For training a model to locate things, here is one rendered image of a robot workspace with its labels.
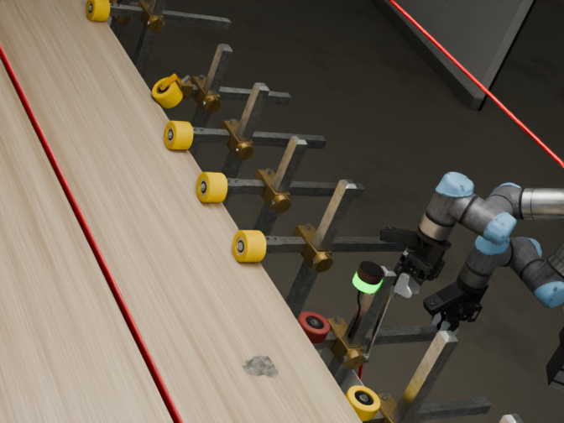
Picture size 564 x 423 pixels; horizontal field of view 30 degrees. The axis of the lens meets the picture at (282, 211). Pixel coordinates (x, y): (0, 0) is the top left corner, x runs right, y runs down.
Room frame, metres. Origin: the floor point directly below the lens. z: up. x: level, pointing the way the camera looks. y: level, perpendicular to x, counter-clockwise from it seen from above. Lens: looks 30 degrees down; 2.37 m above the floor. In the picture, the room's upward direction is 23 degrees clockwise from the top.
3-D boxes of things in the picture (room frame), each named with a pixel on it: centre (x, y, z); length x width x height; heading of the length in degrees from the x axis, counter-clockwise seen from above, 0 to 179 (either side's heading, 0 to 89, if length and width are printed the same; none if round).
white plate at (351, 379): (2.10, -0.32, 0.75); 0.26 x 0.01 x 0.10; 39
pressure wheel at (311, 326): (2.08, -0.18, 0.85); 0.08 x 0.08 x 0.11
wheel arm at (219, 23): (3.35, 0.63, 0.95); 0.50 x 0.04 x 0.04; 129
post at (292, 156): (2.50, 0.03, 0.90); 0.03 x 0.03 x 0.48; 39
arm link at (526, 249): (2.40, -0.61, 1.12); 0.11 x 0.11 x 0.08; 36
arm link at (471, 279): (2.35, -0.52, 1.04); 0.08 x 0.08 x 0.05
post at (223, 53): (2.89, 0.34, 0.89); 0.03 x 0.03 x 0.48; 39
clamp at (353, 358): (2.13, -0.27, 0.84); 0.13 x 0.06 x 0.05; 39
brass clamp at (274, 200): (2.52, 0.04, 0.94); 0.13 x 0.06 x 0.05; 39
